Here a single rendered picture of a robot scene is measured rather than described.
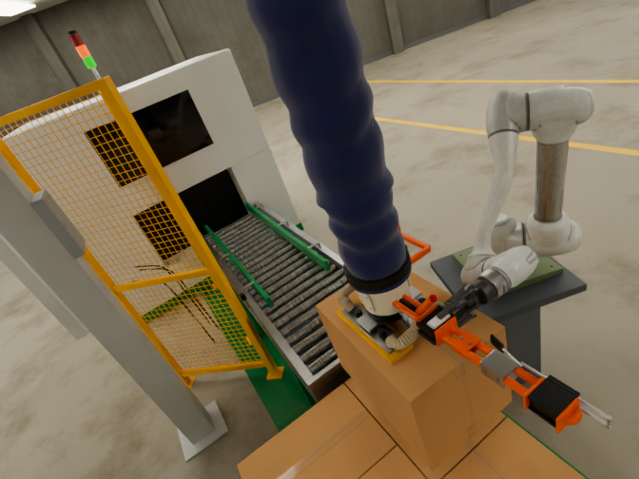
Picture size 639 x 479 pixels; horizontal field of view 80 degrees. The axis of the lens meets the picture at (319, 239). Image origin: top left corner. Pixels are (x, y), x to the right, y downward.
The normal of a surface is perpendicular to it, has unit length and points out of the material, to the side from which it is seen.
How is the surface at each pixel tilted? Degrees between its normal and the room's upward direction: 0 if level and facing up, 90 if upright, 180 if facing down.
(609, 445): 0
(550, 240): 94
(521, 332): 90
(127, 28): 90
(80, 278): 90
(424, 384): 1
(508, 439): 0
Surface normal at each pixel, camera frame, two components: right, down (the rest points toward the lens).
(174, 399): 0.50, 0.33
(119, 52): 0.17, 0.48
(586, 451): -0.30, -0.80
